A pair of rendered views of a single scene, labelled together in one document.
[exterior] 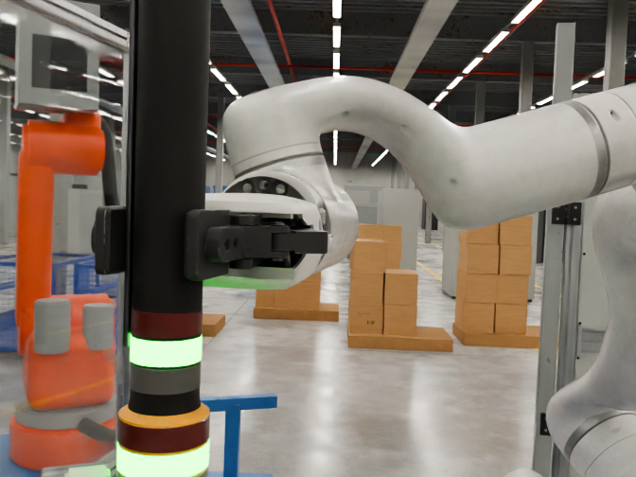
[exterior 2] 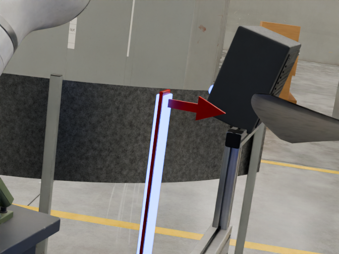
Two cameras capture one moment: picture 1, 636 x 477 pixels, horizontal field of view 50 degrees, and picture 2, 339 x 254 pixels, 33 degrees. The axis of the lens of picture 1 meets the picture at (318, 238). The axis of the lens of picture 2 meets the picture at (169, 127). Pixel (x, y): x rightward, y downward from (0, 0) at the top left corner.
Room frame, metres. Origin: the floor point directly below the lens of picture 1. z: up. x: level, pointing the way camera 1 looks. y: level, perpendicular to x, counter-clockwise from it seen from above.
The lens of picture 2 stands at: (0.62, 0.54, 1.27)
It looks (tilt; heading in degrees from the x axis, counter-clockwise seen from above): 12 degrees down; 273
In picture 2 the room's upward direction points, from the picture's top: 8 degrees clockwise
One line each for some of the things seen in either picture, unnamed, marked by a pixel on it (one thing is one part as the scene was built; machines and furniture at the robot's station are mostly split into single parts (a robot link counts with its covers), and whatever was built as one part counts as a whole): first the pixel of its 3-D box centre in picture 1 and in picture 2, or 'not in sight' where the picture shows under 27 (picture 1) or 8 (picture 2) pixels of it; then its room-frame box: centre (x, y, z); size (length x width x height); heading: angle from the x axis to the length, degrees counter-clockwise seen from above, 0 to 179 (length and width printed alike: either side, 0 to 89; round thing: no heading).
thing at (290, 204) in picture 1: (240, 232); not in sight; (0.43, 0.05, 1.63); 0.11 x 0.10 x 0.07; 167
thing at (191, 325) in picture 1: (167, 320); not in sight; (0.32, 0.07, 1.59); 0.03 x 0.03 x 0.01
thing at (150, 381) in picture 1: (166, 373); not in sight; (0.32, 0.07, 1.57); 0.03 x 0.03 x 0.01
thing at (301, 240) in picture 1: (278, 238); not in sight; (0.39, 0.02, 1.63); 0.08 x 0.06 x 0.01; 47
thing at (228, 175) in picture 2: not in sight; (228, 179); (0.56, -0.53, 0.96); 0.03 x 0.03 x 0.20; 77
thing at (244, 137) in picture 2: not in sight; (243, 130); (0.53, -0.63, 1.04); 0.24 x 0.03 x 0.03; 77
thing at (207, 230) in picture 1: (242, 243); not in sight; (0.33, 0.04, 1.63); 0.07 x 0.03 x 0.03; 167
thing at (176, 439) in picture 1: (164, 425); not in sight; (0.32, 0.07, 1.54); 0.04 x 0.04 x 0.01
